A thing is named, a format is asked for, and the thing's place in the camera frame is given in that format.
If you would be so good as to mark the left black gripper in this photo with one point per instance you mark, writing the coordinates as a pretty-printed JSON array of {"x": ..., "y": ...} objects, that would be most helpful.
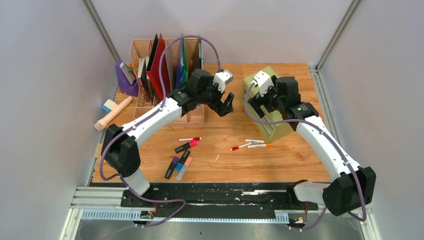
[{"x": 222, "y": 108}]

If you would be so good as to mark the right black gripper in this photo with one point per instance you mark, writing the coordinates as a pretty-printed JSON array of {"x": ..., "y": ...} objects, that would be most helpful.
[{"x": 261, "y": 100}]

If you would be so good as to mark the pink highlighter marker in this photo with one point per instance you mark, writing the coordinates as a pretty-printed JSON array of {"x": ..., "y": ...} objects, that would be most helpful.
[{"x": 186, "y": 146}]

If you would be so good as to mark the blue binder folder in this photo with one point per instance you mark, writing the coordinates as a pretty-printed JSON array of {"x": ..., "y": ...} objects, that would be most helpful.
[{"x": 180, "y": 65}]

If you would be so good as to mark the purple highlighter marker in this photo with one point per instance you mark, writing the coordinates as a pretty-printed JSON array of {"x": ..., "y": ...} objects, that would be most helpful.
[{"x": 171, "y": 167}]

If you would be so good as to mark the blue highlighter marker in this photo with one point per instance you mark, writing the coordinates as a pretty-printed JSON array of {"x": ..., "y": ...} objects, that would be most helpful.
[{"x": 182, "y": 160}]

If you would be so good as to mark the beige plastic file organizer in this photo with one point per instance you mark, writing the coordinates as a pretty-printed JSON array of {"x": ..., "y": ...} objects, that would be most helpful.
[{"x": 140, "y": 48}]

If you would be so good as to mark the orange highlighter marker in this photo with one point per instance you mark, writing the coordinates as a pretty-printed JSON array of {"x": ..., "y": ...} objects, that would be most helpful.
[{"x": 184, "y": 168}]

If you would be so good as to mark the red binder folder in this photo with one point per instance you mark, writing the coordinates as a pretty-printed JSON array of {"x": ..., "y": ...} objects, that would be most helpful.
[{"x": 159, "y": 69}]

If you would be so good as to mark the orange yellow booklet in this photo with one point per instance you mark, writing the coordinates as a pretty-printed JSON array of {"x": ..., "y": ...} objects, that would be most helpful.
[{"x": 141, "y": 64}]

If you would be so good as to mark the green translucent plastic folder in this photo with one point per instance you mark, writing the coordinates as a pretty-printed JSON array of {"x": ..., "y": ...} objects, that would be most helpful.
[{"x": 184, "y": 62}]

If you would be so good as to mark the black notebook with sticker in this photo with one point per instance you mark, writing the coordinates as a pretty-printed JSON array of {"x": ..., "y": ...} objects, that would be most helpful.
[{"x": 148, "y": 94}]

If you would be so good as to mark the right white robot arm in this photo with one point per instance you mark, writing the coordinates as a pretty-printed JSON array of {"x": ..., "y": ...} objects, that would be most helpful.
[{"x": 352, "y": 185}]

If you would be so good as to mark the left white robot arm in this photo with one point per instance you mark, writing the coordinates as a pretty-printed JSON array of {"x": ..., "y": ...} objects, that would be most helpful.
[{"x": 121, "y": 143}]

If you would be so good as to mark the white orange marker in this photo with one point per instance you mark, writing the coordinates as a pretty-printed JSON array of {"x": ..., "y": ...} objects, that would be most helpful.
[{"x": 247, "y": 140}]

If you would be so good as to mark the small red cap marker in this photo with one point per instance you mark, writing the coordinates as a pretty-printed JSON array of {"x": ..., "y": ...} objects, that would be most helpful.
[{"x": 240, "y": 146}]

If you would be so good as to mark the small orange cap marker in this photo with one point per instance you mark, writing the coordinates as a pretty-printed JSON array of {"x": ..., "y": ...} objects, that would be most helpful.
[{"x": 263, "y": 145}]

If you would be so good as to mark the white red whiteboard marker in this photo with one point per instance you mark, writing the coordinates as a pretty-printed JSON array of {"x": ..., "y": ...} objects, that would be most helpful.
[{"x": 198, "y": 138}]

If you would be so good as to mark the black clipboard blue back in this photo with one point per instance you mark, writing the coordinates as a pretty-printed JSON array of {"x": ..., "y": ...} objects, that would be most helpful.
[{"x": 200, "y": 47}]

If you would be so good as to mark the purple folder behind organizer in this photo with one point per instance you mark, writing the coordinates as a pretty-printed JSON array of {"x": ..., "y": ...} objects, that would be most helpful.
[{"x": 126, "y": 79}]

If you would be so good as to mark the blue white eraser block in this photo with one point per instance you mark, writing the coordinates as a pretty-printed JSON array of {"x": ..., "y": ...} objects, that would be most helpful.
[{"x": 109, "y": 105}]

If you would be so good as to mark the beige rolled tube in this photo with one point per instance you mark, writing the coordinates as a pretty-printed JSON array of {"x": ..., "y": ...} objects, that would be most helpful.
[{"x": 103, "y": 122}]

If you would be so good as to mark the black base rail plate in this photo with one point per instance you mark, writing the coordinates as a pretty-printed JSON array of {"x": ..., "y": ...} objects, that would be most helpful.
[{"x": 219, "y": 200}]

